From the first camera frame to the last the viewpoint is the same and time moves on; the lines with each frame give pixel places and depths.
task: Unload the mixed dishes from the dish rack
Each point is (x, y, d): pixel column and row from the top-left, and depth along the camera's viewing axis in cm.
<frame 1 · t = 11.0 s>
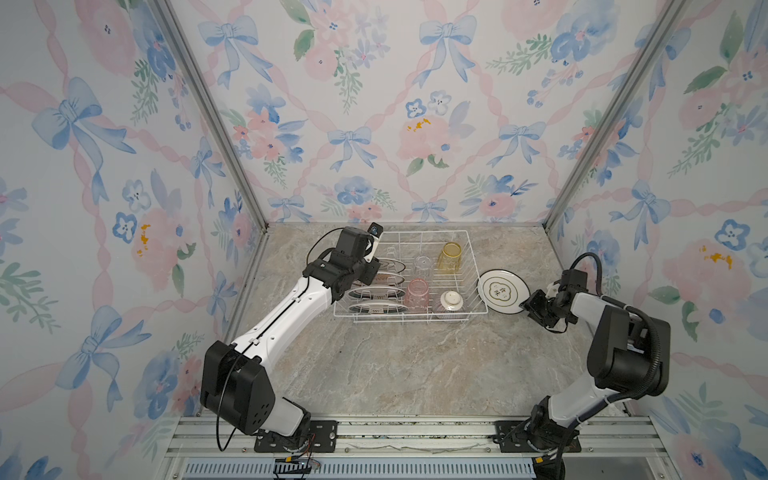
left hand: (369, 255, 82), fingers open
right hand: (526, 305, 96), fingers open
cream plate green rim: (502, 291, 102), on the table

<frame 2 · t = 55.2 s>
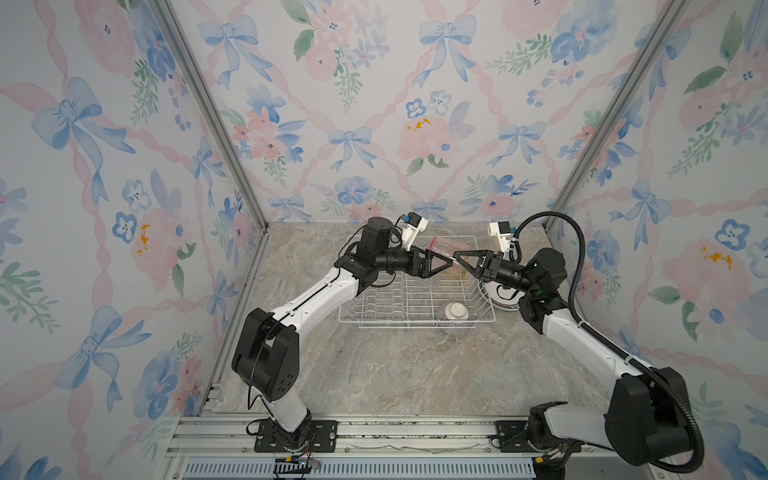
left hand: (443, 258, 74), fingers open
right hand: (454, 257, 70), fingers closed
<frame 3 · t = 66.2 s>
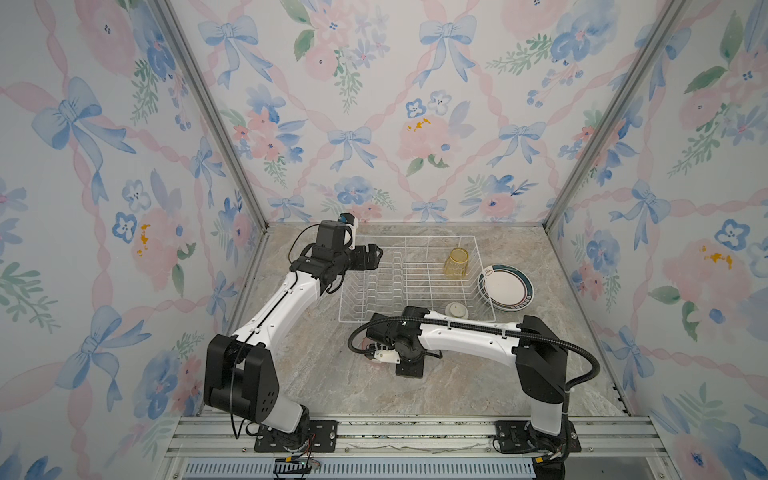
left hand: (368, 248, 84), fingers open
right hand: (409, 360, 81), fingers closed
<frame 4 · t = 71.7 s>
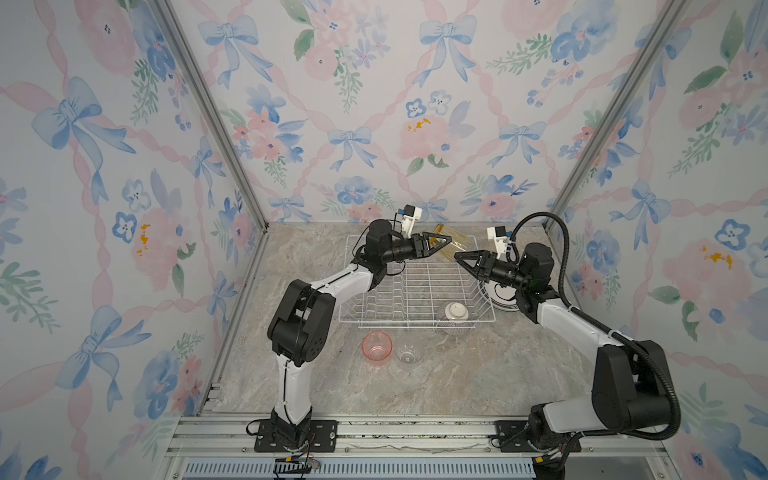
left hand: (449, 241, 79), fingers open
right hand: (455, 258, 78), fingers open
clear plastic cup: (409, 353, 89), on the table
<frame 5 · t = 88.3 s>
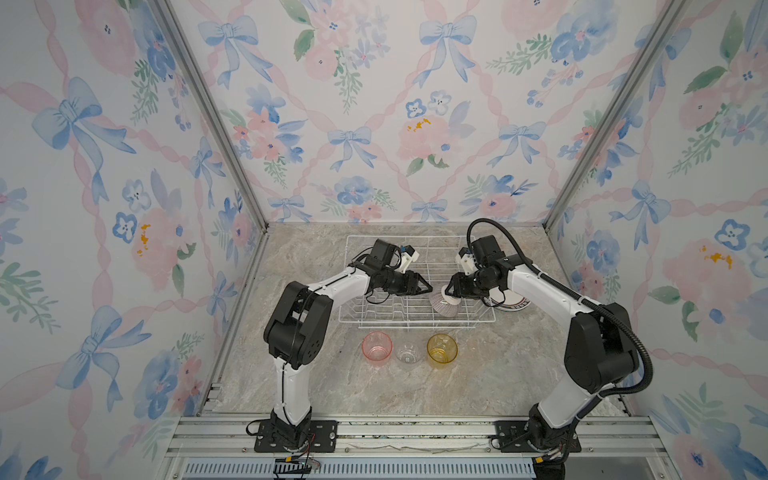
left hand: (428, 287, 88), fingers open
right hand: (453, 289, 90), fingers open
yellow plastic cup: (442, 350, 89), on the table
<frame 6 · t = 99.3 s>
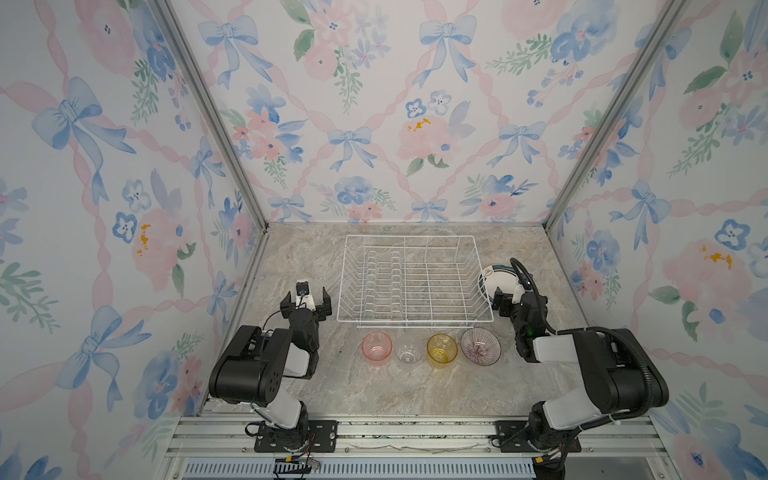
left hand: (307, 288, 90), fingers open
right hand: (514, 288, 94), fingers open
